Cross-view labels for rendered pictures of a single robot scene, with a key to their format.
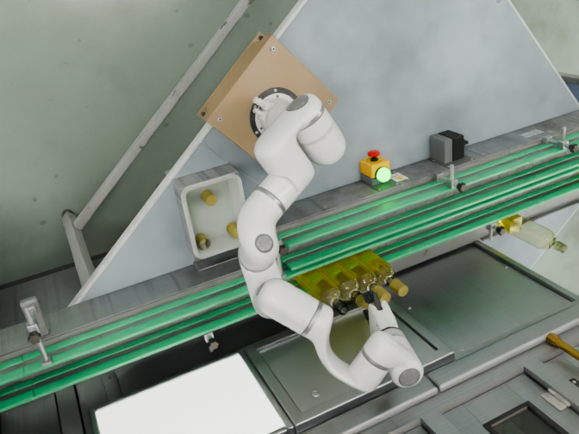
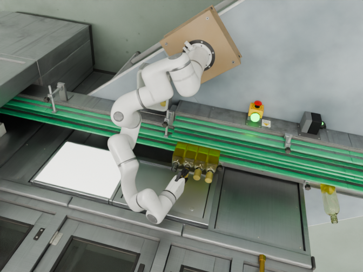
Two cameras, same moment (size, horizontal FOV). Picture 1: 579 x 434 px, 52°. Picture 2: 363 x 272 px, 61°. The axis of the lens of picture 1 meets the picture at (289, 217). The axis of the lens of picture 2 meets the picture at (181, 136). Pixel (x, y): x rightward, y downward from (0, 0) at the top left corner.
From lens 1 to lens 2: 0.78 m
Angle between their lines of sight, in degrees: 29
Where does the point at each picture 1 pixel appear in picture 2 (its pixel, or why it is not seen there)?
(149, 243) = (125, 86)
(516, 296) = (280, 225)
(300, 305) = (120, 154)
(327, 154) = (180, 90)
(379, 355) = (139, 199)
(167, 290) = not seen: hidden behind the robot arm
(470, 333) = (232, 223)
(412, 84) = (305, 76)
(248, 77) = (188, 28)
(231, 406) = (103, 175)
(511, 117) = not seen: outside the picture
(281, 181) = (147, 92)
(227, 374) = not seen: hidden behind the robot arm
